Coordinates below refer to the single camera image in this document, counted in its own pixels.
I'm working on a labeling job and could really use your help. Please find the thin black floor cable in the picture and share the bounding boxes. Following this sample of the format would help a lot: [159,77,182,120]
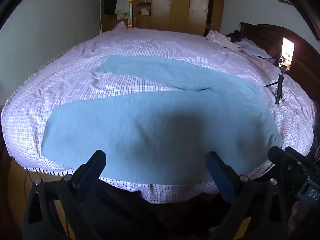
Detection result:
[24,171,34,188]

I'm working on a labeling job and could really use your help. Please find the person's right hand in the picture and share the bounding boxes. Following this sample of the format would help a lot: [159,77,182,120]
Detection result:
[287,200,320,240]

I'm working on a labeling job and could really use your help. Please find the dark wooden headboard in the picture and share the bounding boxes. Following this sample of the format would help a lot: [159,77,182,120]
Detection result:
[240,22,320,100]

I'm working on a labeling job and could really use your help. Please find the bed with checkered pink sheet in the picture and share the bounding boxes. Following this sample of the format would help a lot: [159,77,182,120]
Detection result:
[1,21,317,204]

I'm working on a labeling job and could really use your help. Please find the wooden shelf unit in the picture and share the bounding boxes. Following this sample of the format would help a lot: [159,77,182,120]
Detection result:
[134,0,153,29]

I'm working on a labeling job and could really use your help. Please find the wooden wardrobe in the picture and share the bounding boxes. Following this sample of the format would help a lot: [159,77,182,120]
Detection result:
[151,0,225,37]

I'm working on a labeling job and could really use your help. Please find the hanging light grey jacket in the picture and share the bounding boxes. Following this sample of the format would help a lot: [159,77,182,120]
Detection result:
[115,0,131,20]

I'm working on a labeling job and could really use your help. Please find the crumpled pink garment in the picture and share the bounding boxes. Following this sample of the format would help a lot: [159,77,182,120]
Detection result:
[205,30,240,50]

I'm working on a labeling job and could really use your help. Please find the dark garment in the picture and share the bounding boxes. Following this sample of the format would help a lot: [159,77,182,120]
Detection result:
[226,29,244,43]

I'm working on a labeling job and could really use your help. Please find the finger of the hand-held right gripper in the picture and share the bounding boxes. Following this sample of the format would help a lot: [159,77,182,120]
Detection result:
[268,146,304,170]
[285,147,318,170]

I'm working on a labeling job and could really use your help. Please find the light blue pants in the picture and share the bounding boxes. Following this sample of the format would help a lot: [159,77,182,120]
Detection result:
[41,55,284,185]

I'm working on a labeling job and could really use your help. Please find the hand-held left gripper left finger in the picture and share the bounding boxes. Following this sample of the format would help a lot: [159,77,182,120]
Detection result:
[22,150,108,240]

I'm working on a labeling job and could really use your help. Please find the smartphone with lit screen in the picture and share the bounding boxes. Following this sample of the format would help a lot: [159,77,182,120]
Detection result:
[280,37,295,67]

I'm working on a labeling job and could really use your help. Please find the hanging dark coat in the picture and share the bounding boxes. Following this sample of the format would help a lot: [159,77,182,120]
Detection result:
[104,0,119,15]

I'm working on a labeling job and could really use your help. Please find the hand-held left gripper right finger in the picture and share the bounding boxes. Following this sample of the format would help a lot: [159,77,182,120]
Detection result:
[205,151,288,240]

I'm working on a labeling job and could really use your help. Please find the small black tripod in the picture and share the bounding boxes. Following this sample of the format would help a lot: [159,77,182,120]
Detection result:
[265,65,290,105]

